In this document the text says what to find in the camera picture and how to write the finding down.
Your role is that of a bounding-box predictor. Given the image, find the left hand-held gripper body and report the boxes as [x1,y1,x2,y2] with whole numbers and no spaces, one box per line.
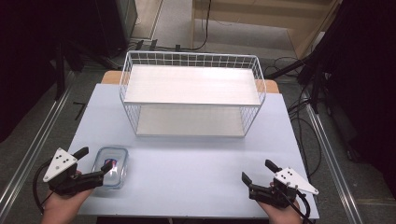
[42,147,105,197]

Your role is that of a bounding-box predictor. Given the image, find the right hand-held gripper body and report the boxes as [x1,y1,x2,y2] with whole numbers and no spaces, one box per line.
[247,167,319,209]

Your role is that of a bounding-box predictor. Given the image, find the clear plastic lidded container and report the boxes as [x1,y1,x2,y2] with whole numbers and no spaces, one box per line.
[92,147,129,190]

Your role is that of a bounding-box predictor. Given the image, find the white wire two-tier shelf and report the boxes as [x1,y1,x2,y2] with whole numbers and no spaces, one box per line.
[119,50,267,138]

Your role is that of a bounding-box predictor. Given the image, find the person's right hand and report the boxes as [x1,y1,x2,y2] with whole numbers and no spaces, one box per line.
[257,182,303,224]

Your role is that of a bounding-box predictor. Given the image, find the person's left hand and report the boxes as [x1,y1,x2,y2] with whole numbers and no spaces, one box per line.
[40,169,94,224]

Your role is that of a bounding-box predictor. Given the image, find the black tripod stand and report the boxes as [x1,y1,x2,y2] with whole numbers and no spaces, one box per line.
[264,49,331,115]
[52,36,122,101]

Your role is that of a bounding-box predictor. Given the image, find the black curtain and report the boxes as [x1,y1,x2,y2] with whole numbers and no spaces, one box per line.
[306,0,396,200]

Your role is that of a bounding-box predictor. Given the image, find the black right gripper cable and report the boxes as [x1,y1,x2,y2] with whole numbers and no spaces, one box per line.
[276,186,313,224]

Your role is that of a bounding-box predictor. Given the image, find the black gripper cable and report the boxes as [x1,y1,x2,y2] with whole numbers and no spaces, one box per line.
[276,186,313,224]
[32,160,54,215]

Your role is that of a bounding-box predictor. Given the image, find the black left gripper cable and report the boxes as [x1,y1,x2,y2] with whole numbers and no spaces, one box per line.
[32,160,54,215]

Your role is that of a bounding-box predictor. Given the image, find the aluminium floor rail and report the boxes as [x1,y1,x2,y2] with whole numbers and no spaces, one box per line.
[0,71,77,216]
[304,103,364,224]

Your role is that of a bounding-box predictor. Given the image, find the black floor cables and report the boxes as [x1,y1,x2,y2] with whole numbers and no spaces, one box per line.
[264,55,323,181]

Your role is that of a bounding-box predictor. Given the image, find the wooden shelf frame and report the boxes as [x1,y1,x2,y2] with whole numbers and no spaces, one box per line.
[190,0,344,60]

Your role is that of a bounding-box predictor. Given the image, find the black hanging cable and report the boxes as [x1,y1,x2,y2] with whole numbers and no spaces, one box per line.
[155,0,213,52]

